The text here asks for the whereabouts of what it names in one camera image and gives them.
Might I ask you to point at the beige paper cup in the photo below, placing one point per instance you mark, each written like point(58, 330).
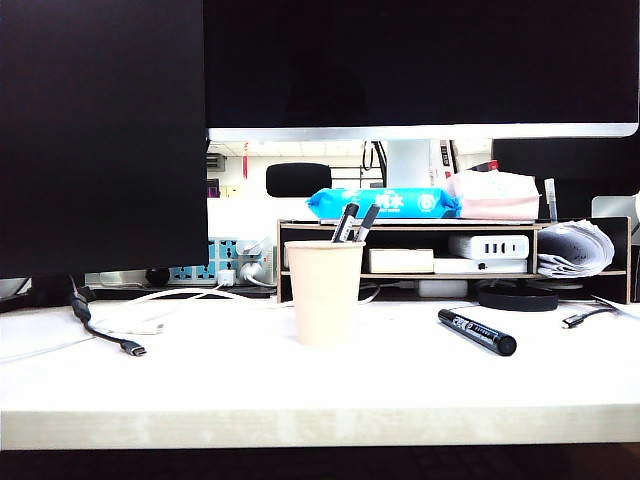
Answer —
point(325, 300)

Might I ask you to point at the black marker with grey label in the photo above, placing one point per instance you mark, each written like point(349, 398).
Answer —
point(366, 223)
point(345, 223)

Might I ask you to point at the white sheet of paper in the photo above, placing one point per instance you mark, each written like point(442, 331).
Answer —
point(622, 310)

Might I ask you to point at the black office chair headrest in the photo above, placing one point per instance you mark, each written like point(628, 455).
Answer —
point(298, 179)

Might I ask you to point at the white round power plug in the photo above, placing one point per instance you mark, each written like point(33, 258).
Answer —
point(250, 272)

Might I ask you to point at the blue wet wipes pack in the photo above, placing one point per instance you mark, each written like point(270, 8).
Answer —
point(390, 202)

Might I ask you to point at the cream rectangular box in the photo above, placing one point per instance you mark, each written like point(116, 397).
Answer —
point(400, 260)

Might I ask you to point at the white blue power strip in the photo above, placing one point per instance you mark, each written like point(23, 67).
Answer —
point(222, 260)

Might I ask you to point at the small white plug adapter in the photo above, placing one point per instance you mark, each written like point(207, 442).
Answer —
point(226, 278)

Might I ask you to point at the white power adapter brick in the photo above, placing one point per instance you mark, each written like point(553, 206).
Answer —
point(442, 288)

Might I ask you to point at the flat white box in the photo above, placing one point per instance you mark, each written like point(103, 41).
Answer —
point(465, 265)

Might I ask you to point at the white multi-port USB charger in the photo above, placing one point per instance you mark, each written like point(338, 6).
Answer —
point(492, 246)

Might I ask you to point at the wooden desk shelf organizer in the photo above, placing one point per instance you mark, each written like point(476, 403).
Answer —
point(500, 226)

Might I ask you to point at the pink white tissue pack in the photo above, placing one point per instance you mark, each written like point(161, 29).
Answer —
point(497, 197)

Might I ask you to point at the large monitor with silver bezel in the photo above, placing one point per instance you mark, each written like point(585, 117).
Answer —
point(420, 65)

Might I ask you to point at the black round disc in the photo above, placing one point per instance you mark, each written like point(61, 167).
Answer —
point(517, 298)

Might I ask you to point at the black computer monitor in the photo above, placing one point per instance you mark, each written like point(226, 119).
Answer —
point(100, 140)

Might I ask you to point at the rolled printed papers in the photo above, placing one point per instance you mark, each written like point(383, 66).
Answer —
point(575, 250)

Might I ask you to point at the white device with silver back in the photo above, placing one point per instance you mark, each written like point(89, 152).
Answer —
point(617, 210)

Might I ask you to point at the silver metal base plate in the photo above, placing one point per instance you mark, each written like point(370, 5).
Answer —
point(120, 278)

